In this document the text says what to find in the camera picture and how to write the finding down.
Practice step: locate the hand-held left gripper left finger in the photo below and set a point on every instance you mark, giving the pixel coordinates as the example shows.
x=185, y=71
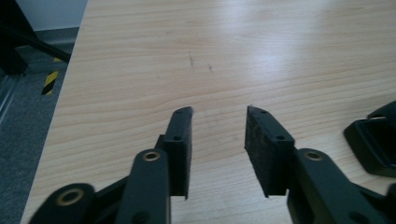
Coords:
x=179, y=155

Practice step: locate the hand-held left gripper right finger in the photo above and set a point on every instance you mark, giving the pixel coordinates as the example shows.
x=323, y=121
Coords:
x=267, y=155

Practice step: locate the black long-arm stapler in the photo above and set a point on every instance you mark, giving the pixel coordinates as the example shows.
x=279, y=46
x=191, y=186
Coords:
x=373, y=146

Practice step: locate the yellow black floor tape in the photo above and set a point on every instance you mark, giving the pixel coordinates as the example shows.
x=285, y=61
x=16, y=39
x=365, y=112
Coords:
x=49, y=82

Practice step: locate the black metal stand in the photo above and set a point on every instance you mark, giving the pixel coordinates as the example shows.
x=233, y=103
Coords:
x=12, y=46

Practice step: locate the aluminium floor rail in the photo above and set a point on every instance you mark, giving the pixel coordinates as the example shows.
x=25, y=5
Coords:
x=7, y=93

